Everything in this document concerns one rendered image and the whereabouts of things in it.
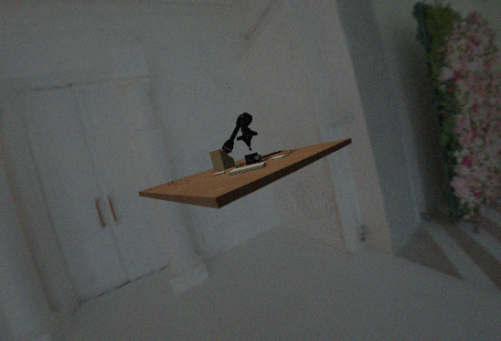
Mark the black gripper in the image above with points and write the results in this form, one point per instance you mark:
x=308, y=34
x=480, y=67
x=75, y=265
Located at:
x=246, y=136

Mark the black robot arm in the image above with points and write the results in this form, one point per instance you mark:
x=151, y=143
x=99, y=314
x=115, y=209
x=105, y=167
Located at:
x=243, y=120

